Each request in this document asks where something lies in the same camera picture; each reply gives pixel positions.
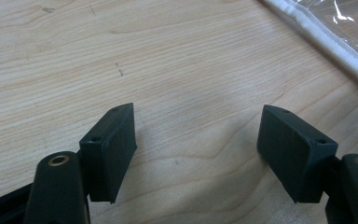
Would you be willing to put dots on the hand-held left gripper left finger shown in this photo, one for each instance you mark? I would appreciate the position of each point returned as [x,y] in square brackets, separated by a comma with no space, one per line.
[112,158]

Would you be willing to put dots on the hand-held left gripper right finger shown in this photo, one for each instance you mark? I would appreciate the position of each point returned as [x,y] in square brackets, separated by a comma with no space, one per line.
[295,155]

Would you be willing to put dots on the clear bag with white trim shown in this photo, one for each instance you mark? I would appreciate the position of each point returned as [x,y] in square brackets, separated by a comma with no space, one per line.
[323,38]

